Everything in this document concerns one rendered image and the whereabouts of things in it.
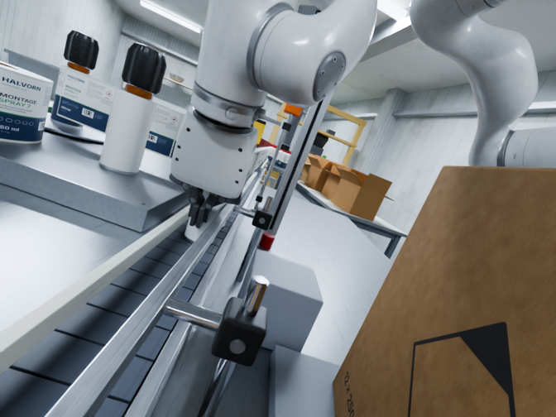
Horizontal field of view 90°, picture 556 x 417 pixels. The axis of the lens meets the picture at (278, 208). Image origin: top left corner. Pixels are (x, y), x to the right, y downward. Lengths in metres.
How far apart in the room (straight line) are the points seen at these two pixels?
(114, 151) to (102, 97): 0.32
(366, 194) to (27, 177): 2.19
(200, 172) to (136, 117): 0.40
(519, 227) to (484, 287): 0.04
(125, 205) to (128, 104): 0.26
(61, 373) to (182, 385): 0.11
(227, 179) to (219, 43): 0.16
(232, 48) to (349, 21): 0.11
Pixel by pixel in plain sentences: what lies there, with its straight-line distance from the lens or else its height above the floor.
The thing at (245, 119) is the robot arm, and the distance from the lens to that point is 0.34.
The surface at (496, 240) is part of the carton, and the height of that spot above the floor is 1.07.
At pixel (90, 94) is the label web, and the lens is 1.09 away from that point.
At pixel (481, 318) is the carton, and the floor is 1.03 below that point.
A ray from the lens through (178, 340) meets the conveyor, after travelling 0.31.
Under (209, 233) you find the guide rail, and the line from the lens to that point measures 0.32.
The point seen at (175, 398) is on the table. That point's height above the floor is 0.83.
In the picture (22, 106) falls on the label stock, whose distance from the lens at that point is 0.83.
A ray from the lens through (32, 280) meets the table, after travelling 0.45.
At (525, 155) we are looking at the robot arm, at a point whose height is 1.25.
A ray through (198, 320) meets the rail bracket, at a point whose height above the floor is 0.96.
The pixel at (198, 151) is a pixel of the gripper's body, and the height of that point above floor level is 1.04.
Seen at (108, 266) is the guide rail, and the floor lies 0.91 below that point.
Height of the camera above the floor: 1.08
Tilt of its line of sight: 12 degrees down
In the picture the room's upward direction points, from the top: 22 degrees clockwise
